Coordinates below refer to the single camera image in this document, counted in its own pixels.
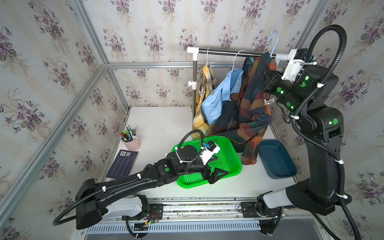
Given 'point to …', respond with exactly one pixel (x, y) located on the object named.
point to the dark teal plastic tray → (275, 160)
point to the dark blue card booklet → (124, 165)
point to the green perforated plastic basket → (228, 160)
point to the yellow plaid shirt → (201, 129)
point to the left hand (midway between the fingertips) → (221, 164)
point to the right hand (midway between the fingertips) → (268, 70)
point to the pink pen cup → (128, 137)
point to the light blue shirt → (211, 108)
